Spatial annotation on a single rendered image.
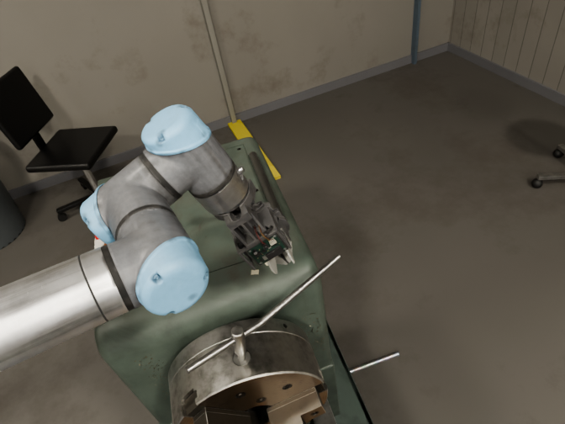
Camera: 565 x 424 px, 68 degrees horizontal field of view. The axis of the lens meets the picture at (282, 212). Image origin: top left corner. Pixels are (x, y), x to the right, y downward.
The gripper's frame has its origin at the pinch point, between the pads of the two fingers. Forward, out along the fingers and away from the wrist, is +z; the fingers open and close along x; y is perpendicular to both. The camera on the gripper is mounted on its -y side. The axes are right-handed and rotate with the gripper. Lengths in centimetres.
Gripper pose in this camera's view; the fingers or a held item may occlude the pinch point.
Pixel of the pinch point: (283, 256)
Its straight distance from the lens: 77.8
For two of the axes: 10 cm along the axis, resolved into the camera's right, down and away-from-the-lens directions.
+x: 8.5, -5.2, -1.0
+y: 2.9, 6.2, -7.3
